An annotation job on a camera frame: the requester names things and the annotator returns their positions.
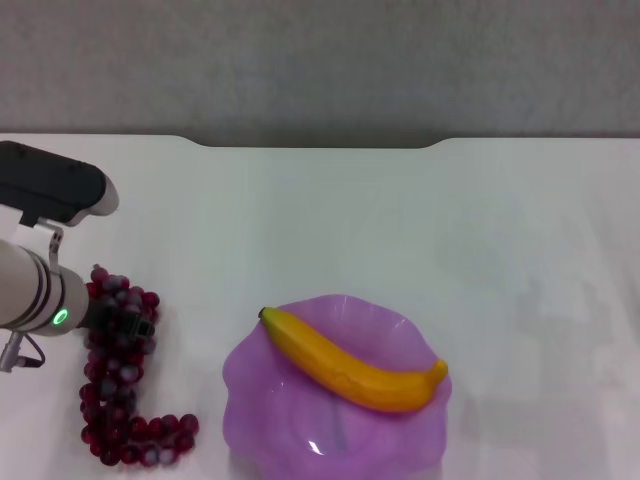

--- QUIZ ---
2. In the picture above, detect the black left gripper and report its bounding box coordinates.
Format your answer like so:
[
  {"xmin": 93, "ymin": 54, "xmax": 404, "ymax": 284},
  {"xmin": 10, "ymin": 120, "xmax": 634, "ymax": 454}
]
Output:
[{"xmin": 82, "ymin": 294, "xmax": 155, "ymax": 342}]

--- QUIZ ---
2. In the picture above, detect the red grape bunch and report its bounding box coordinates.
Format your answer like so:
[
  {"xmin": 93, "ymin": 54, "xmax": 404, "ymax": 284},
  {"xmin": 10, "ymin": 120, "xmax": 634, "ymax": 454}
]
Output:
[{"xmin": 78, "ymin": 263, "xmax": 201, "ymax": 470}]

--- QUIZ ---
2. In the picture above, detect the yellow banana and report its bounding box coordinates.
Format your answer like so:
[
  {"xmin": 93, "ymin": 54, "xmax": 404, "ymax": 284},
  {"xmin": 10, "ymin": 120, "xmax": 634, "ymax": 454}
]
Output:
[{"xmin": 257, "ymin": 305, "xmax": 450, "ymax": 414}]

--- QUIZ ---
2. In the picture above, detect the purple wavy plastic plate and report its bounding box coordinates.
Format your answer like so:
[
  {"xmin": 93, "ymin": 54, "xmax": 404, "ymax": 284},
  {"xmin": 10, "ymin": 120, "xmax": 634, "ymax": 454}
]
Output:
[{"xmin": 222, "ymin": 293, "xmax": 454, "ymax": 480}]

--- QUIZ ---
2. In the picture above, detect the grey arm cable with plug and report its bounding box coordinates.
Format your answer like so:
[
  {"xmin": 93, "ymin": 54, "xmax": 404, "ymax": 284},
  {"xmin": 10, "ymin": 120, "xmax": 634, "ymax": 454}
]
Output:
[{"xmin": 0, "ymin": 329, "xmax": 47, "ymax": 374}]

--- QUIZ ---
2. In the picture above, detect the silver camera mount bracket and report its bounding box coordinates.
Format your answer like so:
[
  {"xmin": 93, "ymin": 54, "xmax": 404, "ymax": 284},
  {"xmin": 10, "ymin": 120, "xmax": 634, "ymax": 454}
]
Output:
[{"xmin": 14, "ymin": 208, "xmax": 66, "ymax": 275}]

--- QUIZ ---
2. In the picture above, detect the black grey left wrist camera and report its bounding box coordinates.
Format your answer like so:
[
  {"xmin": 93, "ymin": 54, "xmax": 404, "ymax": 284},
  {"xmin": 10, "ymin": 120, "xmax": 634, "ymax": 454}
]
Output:
[{"xmin": 0, "ymin": 141, "xmax": 121, "ymax": 228}]

